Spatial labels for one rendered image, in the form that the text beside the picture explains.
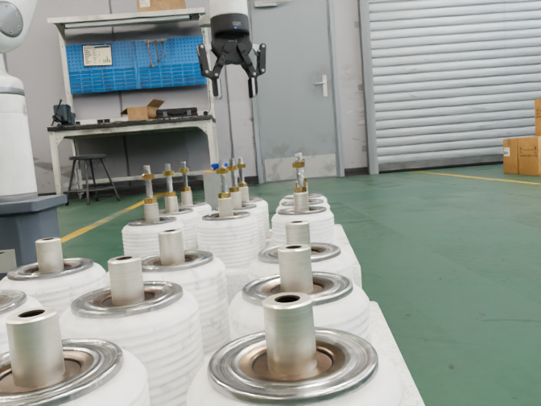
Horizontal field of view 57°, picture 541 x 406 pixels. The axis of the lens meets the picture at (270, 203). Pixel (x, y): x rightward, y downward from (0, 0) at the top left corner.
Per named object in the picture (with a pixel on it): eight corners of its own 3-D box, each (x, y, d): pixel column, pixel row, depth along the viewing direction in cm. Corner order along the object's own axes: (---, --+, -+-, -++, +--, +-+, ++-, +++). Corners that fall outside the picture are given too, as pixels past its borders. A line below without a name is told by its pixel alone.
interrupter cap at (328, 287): (234, 316, 31) (233, 304, 31) (249, 283, 38) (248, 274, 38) (359, 308, 30) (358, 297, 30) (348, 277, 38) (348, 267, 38)
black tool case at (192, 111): (157, 122, 537) (156, 112, 536) (196, 119, 544) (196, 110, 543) (156, 120, 503) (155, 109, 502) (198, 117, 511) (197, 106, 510)
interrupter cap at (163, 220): (183, 222, 78) (183, 217, 78) (136, 229, 74) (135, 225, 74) (167, 219, 84) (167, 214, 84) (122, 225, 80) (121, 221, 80)
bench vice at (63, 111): (64, 128, 509) (60, 104, 506) (80, 127, 509) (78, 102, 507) (47, 126, 468) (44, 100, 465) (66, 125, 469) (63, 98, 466)
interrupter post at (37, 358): (0, 395, 22) (-10, 324, 22) (30, 371, 25) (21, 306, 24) (52, 393, 22) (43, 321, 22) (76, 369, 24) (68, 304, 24)
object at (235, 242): (253, 342, 74) (242, 221, 72) (195, 338, 77) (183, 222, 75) (274, 320, 83) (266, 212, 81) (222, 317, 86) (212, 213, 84)
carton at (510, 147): (536, 170, 443) (535, 135, 440) (552, 171, 419) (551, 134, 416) (503, 172, 442) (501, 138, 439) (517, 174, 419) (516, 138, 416)
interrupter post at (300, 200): (311, 212, 78) (309, 191, 78) (307, 214, 76) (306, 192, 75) (296, 213, 79) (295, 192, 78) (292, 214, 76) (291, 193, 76)
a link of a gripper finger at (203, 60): (200, 45, 98) (210, 75, 99) (192, 47, 97) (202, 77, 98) (204, 42, 95) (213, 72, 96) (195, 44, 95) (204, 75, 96)
